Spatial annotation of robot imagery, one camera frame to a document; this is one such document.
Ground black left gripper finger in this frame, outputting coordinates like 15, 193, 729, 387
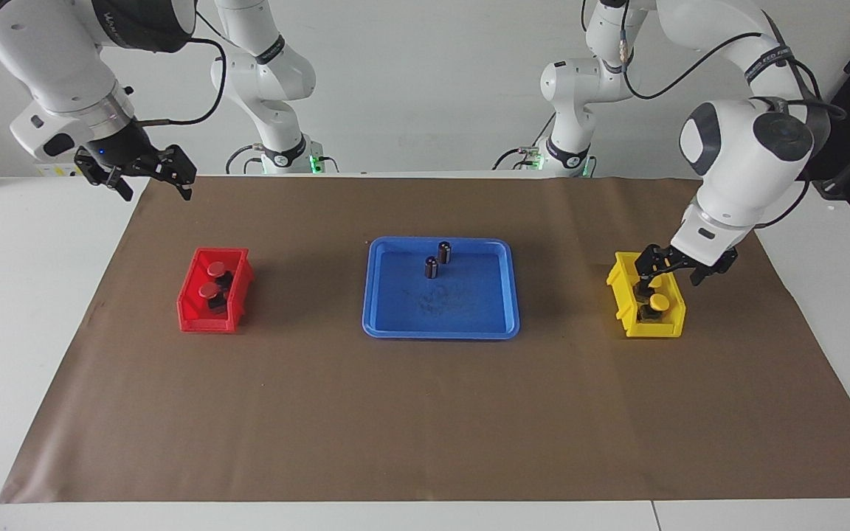
633, 245, 684, 299
689, 249, 740, 287

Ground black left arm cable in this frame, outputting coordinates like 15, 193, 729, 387
617, 0, 848, 229

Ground yellow plastic bin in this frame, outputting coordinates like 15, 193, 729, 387
606, 251, 688, 339

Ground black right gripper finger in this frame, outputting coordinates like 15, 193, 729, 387
75, 147, 134, 202
141, 145, 198, 201

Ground blue plastic tray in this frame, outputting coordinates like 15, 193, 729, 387
362, 236, 522, 341

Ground brown paper table mat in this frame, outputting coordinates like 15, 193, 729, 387
0, 176, 850, 504

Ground white power strip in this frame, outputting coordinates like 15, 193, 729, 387
34, 162, 97, 178

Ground red plastic bin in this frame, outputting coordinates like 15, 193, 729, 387
176, 247, 255, 334

